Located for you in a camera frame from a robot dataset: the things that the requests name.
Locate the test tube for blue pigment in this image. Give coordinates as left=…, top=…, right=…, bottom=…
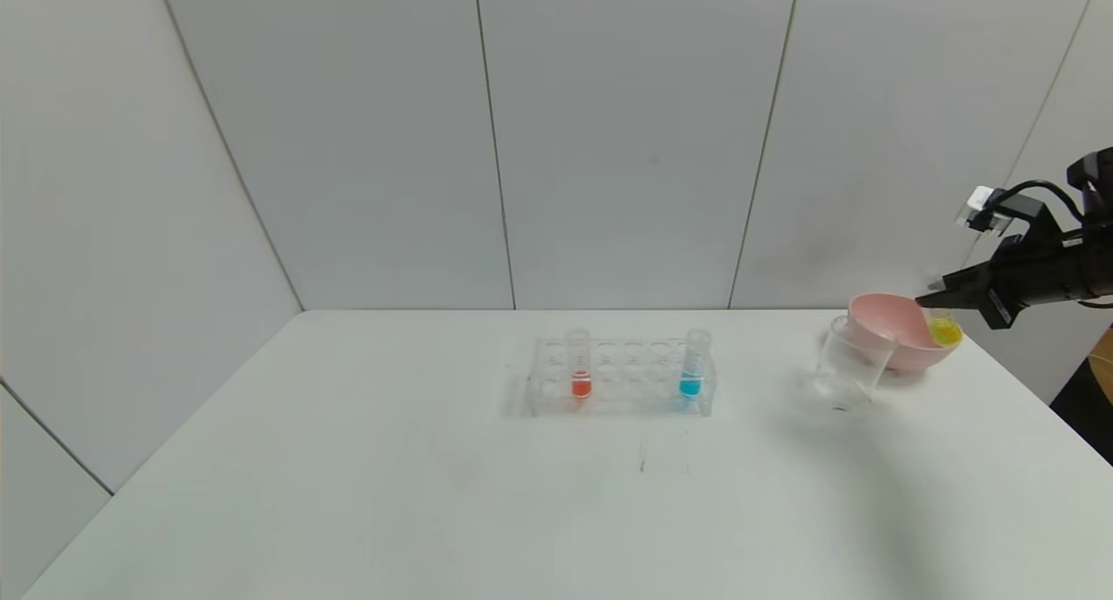
left=680, top=328, right=712, bottom=401

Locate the pink bowl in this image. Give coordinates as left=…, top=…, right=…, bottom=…
left=848, top=293, right=963, bottom=373

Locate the test tube with red pigment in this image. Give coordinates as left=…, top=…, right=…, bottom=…
left=565, top=328, right=594, bottom=401

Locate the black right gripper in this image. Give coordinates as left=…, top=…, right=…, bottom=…
left=915, top=233, right=1088, bottom=330

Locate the dark furniture beside table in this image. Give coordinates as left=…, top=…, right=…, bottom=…
left=1050, top=357, right=1113, bottom=466

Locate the clear plastic test tube rack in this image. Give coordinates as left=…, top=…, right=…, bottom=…
left=526, top=335, right=718, bottom=418

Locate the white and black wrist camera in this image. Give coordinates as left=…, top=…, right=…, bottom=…
left=956, top=185, right=1062, bottom=236

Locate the test tube for yellow pigment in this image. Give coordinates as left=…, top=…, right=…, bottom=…
left=926, top=309, right=964, bottom=349

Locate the black camera cable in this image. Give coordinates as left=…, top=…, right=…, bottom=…
left=1000, top=179, right=1090, bottom=227

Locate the clear glass beaker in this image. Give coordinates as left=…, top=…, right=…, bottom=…
left=813, top=315, right=898, bottom=414

